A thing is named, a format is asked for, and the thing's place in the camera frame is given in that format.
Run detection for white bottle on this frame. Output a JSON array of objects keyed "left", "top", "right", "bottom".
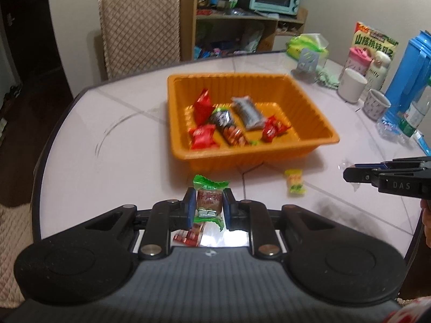
[{"left": 365, "top": 51, "right": 392, "bottom": 91}]

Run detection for red white patterned clothing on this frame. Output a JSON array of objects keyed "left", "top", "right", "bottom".
[{"left": 387, "top": 298, "right": 431, "bottom": 323}]

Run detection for long red snack packet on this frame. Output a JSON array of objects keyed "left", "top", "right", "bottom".
[{"left": 193, "top": 88, "right": 213, "bottom": 127}]

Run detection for yellow green snack box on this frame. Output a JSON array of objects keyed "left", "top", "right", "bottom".
[{"left": 352, "top": 22, "right": 399, "bottom": 61}]

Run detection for patterned cup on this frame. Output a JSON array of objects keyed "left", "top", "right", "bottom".
[{"left": 363, "top": 89, "right": 392, "bottom": 121}]

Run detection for red striped snack packet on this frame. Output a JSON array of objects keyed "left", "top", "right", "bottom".
[{"left": 173, "top": 224, "right": 206, "bottom": 247}]

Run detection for red bow-shaped candy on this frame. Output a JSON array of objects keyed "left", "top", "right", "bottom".
[{"left": 262, "top": 114, "right": 292, "bottom": 143}]

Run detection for square red candy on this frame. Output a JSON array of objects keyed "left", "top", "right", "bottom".
[{"left": 189, "top": 124, "right": 219, "bottom": 151}]

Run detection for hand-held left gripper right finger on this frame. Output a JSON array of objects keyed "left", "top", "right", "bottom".
[{"left": 223, "top": 188, "right": 334, "bottom": 258}]

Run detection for white cup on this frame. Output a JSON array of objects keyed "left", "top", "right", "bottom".
[{"left": 338, "top": 68, "right": 369, "bottom": 104}]

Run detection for blue plastic pitcher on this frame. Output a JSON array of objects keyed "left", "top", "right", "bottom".
[{"left": 384, "top": 30, "right": 431, "bottom": 122}]

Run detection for colourful packet pile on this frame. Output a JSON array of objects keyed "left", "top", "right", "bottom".
[{"left": 193, "top": 38, "right": 260, "bottom": 59}]

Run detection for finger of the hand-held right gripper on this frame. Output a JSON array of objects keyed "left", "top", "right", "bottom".
[
  {"left": 353, "top": 156, "right": 431, "bottom": 173},
  {"left": 343, "top": 166, "right": 383, "bottom": 185}
]

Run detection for pink-lid bottle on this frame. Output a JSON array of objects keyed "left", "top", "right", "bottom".
[{"left": 344, "top": 46, "right": 374, "bottom": 76}]

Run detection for wooden shelf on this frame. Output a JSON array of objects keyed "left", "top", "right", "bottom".
[{"left": 179, "top": 0, "right": 308, "bottom": 62}]

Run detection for clear green-label water bottle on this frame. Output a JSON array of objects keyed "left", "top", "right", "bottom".
[{"left": 376, "top": 84, "right": 431, "bottom": 145}]

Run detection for blue white packet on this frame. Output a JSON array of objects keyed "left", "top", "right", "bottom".
[{"left": 412, "top": 131, "right": 431, "bottom": 157}]

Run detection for white plastic bag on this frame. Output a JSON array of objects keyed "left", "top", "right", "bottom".
[{"left": 241, "top": 27, "right": 265, "bottom": 52}]

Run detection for dark green snack packet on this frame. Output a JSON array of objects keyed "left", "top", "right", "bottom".
[{"left": 208, "top": 107, "right": 261, "bottom": 147}]

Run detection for grey phone stand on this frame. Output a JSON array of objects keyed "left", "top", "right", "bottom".
[{"left": 291, "top": 48, "right": 320, "bottom": 81}]

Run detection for green cloth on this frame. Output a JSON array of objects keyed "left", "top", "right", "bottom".
[{"left": 315, "top": 67, "right": 340, "bottom": 90}]

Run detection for orange plastic tray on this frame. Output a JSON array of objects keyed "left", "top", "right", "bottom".
[{"left": 167, "top": 72, "right": 340, "bottom": 172}]

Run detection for beige quilted chair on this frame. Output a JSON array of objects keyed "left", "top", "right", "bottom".
[
  {"left": 98, "top": 0, "right": 181, "bottom": 81},
  {"left": 0, "top": 203, "right": 36, "bottom": 312}
]

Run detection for person's right hand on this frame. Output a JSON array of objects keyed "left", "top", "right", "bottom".
[{"left": 419, "top": 199, "right": 431, "bottom": 248}]

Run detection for green tissue pack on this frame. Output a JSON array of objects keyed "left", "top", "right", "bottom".
[{"left": 286, "top": 33, "right": 330, "bottom": 62}]

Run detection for yellow green candy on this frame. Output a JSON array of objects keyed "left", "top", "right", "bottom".
[{"left": 284, "top": 169, "right": 308, "bottom": 196}]

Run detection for green brown candy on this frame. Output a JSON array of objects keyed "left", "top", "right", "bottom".
[{"left": 193, "top": 174, "right": 230, "bottom": 231}]

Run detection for grey snack packet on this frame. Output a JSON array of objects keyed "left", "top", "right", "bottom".
[{"left": 231, "top": 96, "right": 266, "bottom": 131}]

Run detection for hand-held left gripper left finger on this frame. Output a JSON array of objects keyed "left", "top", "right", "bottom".
[{"left": 82, "top": 188, "right": 197, "bottom": 260}]

